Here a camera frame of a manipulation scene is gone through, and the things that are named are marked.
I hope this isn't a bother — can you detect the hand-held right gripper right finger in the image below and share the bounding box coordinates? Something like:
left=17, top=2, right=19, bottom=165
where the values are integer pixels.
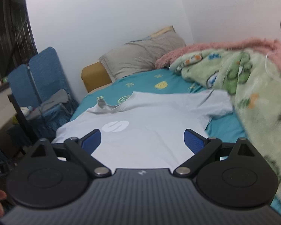
left=173, top=128, right=253, bottom=178

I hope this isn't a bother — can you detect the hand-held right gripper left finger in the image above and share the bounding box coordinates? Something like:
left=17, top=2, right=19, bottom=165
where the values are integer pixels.
left=30, top=128, right=112, bottom=178

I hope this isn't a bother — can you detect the white t-shirt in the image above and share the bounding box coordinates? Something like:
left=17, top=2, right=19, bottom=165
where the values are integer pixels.
left=51, top=89, right=234, bottom=169

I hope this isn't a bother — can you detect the grey cloth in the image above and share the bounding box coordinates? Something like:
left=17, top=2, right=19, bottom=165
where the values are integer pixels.
left=26, top=89, right=72, bottom=121

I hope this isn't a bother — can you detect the yellow padded headboard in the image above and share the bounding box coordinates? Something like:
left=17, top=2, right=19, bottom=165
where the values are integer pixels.
left=81, top=61, right=113, bottom=93

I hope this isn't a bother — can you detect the small stuffed toy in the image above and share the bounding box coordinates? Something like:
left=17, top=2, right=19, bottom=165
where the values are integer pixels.
left=21, top=106, right=34, bottom=117

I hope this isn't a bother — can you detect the green cartoon printed blanket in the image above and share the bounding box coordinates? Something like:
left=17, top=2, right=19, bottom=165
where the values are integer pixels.
left=170, top=48, right=281, bottom=193

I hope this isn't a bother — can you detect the blue covered chair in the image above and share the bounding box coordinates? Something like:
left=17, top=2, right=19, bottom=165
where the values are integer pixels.
left=26, top=47, right=80, bottom=132
left=7, top=63, right=41, bottom=113

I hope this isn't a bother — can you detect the pink fluffy blanket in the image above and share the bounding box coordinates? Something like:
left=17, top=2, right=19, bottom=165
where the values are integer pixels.
left=155, top=37, right=281, bottom=69

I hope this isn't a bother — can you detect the grey pillow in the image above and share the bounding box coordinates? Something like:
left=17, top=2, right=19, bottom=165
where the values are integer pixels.
left=99, top=31, right=186, bottom=80

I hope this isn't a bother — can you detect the yellow printed pillow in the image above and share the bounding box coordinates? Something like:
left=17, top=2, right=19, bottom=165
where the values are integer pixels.
left=129, top=26, right=176, bottom=43

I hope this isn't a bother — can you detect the window with dark grille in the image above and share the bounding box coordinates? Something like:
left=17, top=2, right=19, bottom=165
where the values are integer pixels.
left=0, top=0, right=39, bottom=85

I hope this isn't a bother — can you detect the white cable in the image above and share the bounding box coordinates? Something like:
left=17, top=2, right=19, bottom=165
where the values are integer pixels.
left=265, top=49, right=281, bottom=83

